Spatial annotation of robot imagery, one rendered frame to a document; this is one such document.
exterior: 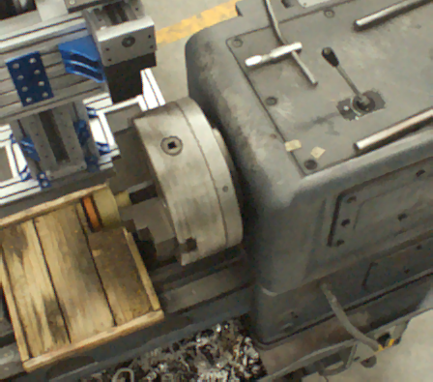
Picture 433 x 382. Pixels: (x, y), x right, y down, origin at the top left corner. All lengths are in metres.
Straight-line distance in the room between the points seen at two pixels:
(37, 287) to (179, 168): 0.48
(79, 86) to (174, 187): 0.72
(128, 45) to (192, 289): 0.58
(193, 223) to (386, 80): 0.45
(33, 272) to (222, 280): 0.42
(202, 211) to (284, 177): 0.17
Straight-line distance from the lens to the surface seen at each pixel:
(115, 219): 1.32
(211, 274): 1.52
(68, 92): 1.86
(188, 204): 1.21
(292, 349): 1.78
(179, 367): 1.72
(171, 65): 3.02
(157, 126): 1.25
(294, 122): 1.23
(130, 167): 1.31
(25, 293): 1.53
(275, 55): 1.30
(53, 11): 1.75
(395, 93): 1.30
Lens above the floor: 2.23
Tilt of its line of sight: 55 degrees down
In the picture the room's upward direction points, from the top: 3 degrees counter-clockwise
